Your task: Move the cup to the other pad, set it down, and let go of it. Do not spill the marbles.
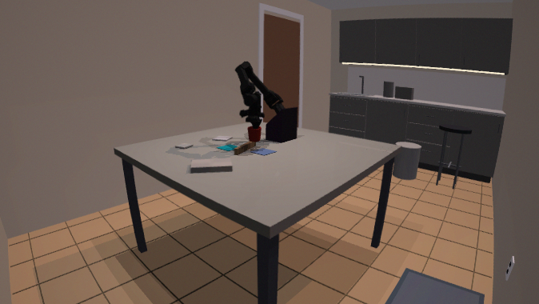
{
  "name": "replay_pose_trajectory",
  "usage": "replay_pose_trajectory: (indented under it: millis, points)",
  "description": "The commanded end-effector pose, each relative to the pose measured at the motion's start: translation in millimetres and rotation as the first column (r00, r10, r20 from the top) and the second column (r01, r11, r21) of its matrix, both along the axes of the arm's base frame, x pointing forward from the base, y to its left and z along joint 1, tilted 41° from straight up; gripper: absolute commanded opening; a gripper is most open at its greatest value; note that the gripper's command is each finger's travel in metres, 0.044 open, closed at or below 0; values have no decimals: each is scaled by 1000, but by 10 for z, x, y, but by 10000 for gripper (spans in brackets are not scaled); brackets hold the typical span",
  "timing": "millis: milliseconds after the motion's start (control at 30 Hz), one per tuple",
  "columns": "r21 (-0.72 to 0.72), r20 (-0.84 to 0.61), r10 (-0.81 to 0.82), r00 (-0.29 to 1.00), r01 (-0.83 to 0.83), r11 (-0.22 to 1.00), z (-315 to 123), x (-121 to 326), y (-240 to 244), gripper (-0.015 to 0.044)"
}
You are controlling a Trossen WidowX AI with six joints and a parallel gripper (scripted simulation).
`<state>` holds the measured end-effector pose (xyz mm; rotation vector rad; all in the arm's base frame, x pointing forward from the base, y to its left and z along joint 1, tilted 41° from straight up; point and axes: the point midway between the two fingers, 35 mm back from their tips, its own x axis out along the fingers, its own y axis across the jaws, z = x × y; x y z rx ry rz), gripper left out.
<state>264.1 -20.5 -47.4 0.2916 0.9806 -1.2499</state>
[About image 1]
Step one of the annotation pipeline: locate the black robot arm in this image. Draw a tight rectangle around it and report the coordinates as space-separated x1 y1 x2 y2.
235 61 285 117

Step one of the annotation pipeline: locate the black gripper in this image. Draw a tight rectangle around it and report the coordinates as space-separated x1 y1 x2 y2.
246 105 265 129

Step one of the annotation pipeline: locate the tan wooden flat bar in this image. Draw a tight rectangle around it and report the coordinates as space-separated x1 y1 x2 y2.
234 141 256 155

